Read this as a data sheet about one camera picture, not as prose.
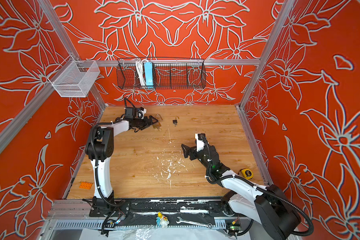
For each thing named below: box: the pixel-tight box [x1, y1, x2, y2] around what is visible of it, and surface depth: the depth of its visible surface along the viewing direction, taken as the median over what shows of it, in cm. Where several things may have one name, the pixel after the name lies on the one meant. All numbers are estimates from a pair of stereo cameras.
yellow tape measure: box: [237, 168, 254, 180], surface depth 85 cm
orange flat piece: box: [79, 181, 93, 190], surface depth 82 cm
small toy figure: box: [156, 211, 170, 229], surface depth 69 cm
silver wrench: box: [175, 216, 213, 229], surface depth 71 cm
